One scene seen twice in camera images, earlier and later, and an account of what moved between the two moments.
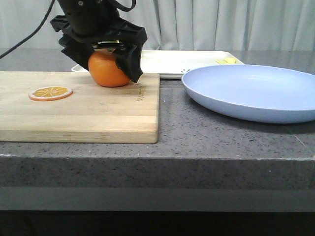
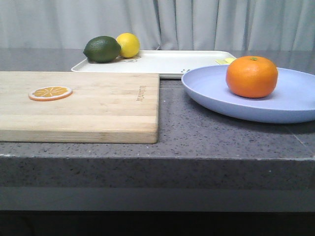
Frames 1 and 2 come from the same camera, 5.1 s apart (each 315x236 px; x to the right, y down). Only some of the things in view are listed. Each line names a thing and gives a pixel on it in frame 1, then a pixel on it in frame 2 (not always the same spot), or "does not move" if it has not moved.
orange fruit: x=103 y=68 -> x=252 y=76
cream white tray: x=174 y=63 does not move
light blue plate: x=257 y=92 does not move
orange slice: x=49 y=93 does not move
